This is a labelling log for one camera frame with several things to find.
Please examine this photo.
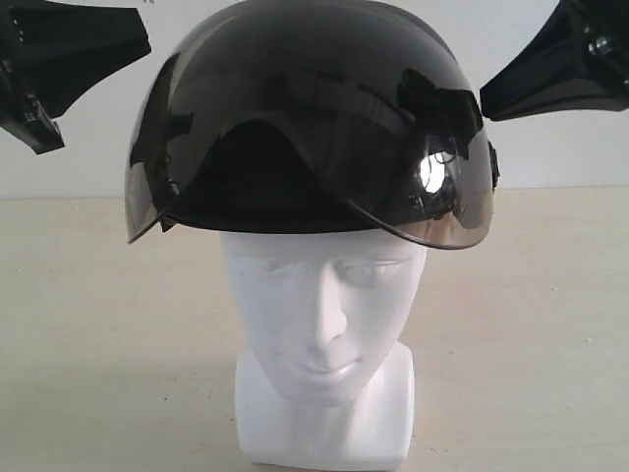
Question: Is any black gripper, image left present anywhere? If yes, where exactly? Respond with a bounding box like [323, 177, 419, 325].
[1, 1, 151, 154]

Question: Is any white mannequin head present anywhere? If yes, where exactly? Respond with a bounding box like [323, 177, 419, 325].
[221, 230, 427, 443]

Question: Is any black helmet with tinted visor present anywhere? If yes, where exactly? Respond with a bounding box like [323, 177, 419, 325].
[125, 1, 498, 250]

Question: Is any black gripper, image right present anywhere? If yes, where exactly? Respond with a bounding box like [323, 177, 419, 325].
[480, 0, 628, 121]

